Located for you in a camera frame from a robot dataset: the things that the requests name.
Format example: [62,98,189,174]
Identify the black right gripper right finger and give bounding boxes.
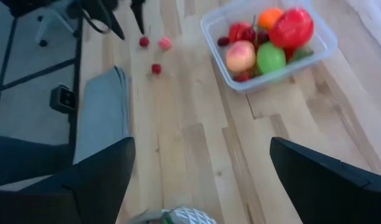
[269,136,381,224]

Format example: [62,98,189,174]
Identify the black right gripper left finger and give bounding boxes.
[0,136,137,224]

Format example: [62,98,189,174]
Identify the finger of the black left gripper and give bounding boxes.
[129,0,147,35]
[98,0,126,40]

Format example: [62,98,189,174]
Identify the large red strawberry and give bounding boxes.
[268,8,314,49]
[228,21,252,43]

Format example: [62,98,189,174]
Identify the pink yellow peach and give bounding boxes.
[225,40,256,74]

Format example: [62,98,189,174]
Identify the orange fruit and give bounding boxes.
[258,7,285,31]

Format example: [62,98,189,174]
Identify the green lime fruit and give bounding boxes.
[256,42,287,75]

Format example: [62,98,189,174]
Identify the small strawberry green leaves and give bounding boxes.
[286,46,314,63]

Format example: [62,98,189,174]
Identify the clear plastic tupperware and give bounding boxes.
[200,0,339,95]

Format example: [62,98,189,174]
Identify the small pink fruit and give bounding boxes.
[158,37,173,52]

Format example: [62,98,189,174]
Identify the office chair white base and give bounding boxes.
[0,0,82,48]

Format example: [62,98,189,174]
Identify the grey folded cloth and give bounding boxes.
[72,65,131,165]

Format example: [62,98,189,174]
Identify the succulent in white pot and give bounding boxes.
[125,205,219,224]

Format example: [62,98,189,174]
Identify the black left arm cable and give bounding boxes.
[81,7,113,35]

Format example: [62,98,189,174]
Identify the black aluminium table frame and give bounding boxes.
[0,14,85,162]

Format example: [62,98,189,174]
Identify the black table-level camera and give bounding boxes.
[49,83,77,114]

